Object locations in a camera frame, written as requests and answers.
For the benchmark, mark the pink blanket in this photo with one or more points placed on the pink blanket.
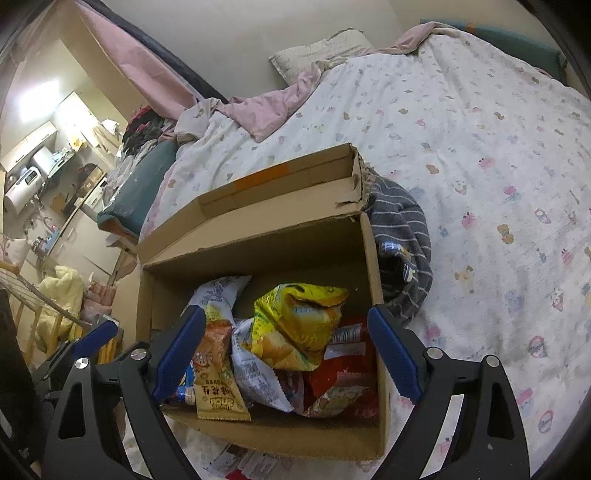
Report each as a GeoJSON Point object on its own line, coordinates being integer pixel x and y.
{"type": "Point", "coordinates": [258, 110]}

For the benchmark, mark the pile of clothes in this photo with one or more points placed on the pile of clothes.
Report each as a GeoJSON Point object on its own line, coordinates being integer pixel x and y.
{"type": "Point", "coordinates": [138, 124]}

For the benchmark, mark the yellow cloth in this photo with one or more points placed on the yellow cloth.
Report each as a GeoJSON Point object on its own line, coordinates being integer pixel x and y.
{"type": "Point", "coordinates": [64, 281]}

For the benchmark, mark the white water heater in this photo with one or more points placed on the white water heater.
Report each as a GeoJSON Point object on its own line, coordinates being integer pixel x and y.
{"type": "Point", "coordinates": [16, 198]}

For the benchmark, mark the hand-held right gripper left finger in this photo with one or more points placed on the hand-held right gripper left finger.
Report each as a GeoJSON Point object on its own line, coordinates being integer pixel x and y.
{"type": "Point", "coordinates": [182, 355]}

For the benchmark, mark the small white blue snack packet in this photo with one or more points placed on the small white blue snack packet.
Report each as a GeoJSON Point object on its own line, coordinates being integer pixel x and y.
{"type": "Point", "coordinates": [217, 293]}

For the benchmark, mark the white cabinet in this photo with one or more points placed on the white cabinet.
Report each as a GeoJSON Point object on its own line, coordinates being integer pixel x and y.
{"type": "Point", "coordinates": [87, 240]}

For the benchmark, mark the grey striped cloth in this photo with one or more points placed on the grey striped cloth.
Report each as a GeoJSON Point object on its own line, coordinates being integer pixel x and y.
{"type": "Point", "coordinates": [397, 207]}

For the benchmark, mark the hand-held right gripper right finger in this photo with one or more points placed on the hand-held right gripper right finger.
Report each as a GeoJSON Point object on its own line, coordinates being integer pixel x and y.
{"type": "Point", "coordinates": [397, 355]}

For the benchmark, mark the large white blue snack packet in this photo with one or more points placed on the large white blue snack packet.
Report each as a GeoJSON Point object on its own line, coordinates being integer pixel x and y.
{"type": "Point", "coordinates": [254, 374]}

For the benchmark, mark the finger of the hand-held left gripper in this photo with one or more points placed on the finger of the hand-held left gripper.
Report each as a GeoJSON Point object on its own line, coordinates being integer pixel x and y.
{"type": "Point", "coordinates": [99, 333]}

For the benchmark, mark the white kitchen appliance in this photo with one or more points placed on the white kitchen appliance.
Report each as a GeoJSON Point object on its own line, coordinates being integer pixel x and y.
{"type": "Point", "coordinates": [42, 159]}

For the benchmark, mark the cardboard box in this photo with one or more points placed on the cardboard box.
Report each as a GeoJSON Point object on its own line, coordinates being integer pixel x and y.
{"type": "Point", "coordinates": [277, 240]}

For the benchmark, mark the white printed bed blanket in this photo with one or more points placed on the white printed bed blanket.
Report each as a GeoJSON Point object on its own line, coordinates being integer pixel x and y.
{"type": "Point", "coordinates": [485, 184]}

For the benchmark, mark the yellow snack bag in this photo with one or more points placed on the yellow snack bag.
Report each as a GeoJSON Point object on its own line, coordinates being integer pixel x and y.
{"type": "Point", "coordinates": [286, 323]}

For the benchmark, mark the red cartoon printed snack packet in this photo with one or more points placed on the red cartoon printed snack packet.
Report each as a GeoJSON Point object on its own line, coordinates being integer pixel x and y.
{"type": "Point", "coordinates": [341, 392]}

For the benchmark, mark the orange snack packet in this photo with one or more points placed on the orange snack packet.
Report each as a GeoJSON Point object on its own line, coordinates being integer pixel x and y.
{"type": "Point", "coordinates": [214, 369]}

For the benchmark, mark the white purple snack packet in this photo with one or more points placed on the white purple snack packet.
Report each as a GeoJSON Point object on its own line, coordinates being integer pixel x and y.
{"type": "Point", "coordinates": [240, 459]}

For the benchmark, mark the black curved bar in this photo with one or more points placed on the black curved bar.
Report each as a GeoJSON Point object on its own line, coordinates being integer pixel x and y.
{"type": "Point", "coordinates": [212, 92]}

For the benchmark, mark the pink cloth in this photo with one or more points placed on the pink cloth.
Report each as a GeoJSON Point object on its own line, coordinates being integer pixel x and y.
{"type": "Point", "coordinates": [97, 295]}

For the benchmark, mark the teal cushion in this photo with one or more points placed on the teal cushion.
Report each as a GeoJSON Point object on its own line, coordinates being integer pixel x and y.
{"type": "Point", "coordinates": [143, 180]}

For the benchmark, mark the pink curtain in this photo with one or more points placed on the pink curtain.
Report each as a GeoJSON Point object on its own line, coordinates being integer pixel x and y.
{"type": "Point", "coordinates": [129, 50]}

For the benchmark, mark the beige pillow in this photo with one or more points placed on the beige pillow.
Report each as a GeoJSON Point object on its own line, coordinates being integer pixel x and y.
{"type": "Point", "coordinates": [318, 55]}

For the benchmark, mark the wooden drying rack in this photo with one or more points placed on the wooden drying rack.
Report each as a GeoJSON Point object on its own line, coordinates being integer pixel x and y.
{"type": "Point", "coordinates": [9, 266]}

